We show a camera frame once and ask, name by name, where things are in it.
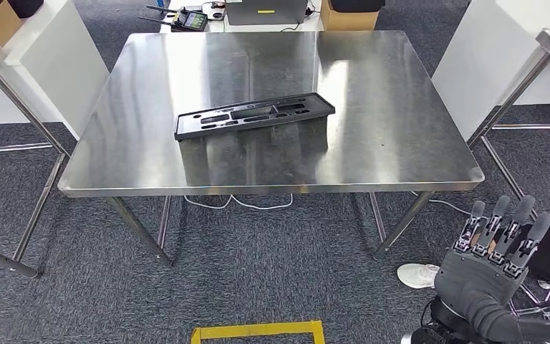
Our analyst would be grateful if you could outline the white partition panel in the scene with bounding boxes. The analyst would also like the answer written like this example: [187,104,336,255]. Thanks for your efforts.
[431,0,550,141]
[0,0,110,141]

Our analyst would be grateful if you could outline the black bag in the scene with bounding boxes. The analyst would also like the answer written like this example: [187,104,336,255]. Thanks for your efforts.
[329,0,387,14]
[6,0,45,19]

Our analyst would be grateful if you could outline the white desk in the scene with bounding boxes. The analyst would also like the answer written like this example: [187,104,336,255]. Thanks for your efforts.
[159,0,326,34]

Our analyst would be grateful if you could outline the black plastic panel part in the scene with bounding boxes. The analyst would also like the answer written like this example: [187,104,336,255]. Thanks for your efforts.
[174,92,337,142]

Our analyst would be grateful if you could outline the person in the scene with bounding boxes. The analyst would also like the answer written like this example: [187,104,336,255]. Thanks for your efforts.
[397,216,550,297]

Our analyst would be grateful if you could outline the black remote controller with screen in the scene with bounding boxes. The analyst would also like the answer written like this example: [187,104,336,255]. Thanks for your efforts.
[138,4,209,33]

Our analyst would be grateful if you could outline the chrome leg stool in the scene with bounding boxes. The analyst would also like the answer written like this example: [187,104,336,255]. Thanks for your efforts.
[507,279,550,319]

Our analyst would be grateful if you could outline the yellow floor tape square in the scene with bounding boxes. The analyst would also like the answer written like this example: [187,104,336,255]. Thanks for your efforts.
[190,320,327,344]

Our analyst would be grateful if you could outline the white floor cable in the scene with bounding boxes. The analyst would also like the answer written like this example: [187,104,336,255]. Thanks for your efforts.
[182,189,473,217]

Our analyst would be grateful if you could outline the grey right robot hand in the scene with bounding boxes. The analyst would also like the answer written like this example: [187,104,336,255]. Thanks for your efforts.
[433,194,550,344]

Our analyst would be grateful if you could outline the grey laptop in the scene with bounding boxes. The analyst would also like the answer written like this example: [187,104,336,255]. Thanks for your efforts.
[225,0,309,26]

